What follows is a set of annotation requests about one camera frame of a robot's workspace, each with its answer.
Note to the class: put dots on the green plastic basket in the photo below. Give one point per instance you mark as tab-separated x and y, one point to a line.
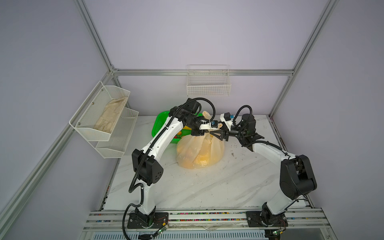
159	123

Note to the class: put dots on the banana print plastic bag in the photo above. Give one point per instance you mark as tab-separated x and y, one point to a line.
195	152

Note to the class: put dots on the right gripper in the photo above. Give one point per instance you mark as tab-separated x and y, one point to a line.
221	134

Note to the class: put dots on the white wire wall basket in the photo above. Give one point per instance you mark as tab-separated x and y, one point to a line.
208	80

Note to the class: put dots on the upper white mesh shelf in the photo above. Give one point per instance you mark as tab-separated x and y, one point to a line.
97	118

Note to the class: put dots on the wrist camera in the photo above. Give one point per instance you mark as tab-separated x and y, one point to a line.
226	121
209	125

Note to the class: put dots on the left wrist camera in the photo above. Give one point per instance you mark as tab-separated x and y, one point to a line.
209	125

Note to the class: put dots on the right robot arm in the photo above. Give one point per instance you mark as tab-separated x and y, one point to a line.
297	178

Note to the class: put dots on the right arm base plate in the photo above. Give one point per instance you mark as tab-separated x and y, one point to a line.
265	219

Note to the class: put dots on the white mesh shelf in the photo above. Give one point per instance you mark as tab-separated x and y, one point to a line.
116	147
97	118

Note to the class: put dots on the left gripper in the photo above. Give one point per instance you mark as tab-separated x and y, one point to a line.
200	132

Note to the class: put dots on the beige cloth in shelf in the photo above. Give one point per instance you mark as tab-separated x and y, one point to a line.
110	115

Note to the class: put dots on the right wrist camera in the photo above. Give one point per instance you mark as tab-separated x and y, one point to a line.
226	121

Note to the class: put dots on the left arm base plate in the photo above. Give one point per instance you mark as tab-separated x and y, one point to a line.
153	221

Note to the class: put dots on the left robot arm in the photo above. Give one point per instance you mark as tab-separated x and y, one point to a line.
146	162

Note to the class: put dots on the aluminium mounting rail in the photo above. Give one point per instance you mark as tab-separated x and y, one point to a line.
305	218

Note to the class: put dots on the lower white mesh shelf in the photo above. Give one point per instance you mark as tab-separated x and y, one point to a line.
116	147

